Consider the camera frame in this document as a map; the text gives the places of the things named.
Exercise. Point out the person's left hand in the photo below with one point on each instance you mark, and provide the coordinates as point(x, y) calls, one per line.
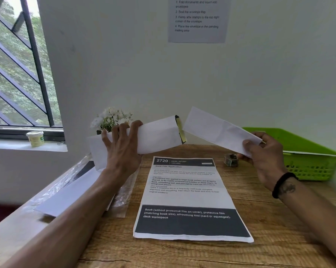
point(122, 153)

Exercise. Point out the person's right hand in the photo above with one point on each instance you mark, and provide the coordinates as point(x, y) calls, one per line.
point(265, 161)

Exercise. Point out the person's left middle finger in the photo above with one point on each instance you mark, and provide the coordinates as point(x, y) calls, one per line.
point(124, 132)

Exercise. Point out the person's right thumb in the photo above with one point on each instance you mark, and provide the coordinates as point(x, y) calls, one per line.
point(251, 146)

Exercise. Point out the person's left little finger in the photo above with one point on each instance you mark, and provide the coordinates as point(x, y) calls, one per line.
point(105, 137)

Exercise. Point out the white envelope with yellow strip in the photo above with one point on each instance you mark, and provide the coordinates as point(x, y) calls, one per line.
point(154, 133)

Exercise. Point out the person's left forearm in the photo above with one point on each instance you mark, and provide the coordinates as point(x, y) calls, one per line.
point(70, 217)

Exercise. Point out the person's right forearm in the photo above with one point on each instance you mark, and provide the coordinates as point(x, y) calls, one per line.
point(316, 209)

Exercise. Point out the white flower plant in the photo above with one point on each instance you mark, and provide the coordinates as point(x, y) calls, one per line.
point(109, 118)

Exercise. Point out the small stamp roll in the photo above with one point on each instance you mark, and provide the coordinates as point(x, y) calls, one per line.
point(231, 160)

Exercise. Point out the black wristband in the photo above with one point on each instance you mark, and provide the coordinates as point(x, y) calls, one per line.
point(281, 182)

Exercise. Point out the clear plastic wrap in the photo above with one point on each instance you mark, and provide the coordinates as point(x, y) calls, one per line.
point(123, 192)

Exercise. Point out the green plastic basket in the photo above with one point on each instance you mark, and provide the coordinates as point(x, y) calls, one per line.
point(307, 161)

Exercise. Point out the white paper sheet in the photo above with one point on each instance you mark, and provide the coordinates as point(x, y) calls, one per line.
point(316, 153)

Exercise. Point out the large white envelope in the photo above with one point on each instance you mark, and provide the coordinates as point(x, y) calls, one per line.
point(70, 192)

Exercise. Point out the white plastic cup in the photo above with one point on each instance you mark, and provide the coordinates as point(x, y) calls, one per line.
point(35, 138)

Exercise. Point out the printed instruction sheet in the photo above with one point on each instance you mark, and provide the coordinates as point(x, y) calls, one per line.
point(190, 192)

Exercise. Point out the dark metal window grille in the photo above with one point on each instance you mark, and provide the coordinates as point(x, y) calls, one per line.
point(31, 47)

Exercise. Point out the grey wall notice sheet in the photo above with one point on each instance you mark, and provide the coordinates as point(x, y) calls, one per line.
point(198, 19)

